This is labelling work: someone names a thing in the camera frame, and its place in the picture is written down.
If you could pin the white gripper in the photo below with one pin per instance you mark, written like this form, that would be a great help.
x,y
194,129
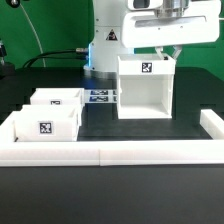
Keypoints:
x,y
144,29

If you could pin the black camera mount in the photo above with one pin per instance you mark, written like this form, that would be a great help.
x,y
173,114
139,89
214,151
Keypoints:
x,y
6,68

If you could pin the white marker tag sheet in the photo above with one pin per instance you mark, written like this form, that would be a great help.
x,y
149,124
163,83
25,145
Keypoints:
x,y
100,96

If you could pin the white drawer tray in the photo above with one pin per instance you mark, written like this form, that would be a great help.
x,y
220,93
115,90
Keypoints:
x,y
58,96
47,123

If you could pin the white U-shaped border frame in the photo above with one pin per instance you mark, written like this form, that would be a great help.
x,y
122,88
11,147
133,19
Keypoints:
x,y
115,153

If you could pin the white drawer cabinet box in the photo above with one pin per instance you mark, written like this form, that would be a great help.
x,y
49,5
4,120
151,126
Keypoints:
x,y
145,86

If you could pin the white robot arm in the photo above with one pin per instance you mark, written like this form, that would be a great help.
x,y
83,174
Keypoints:
x,y
121,26

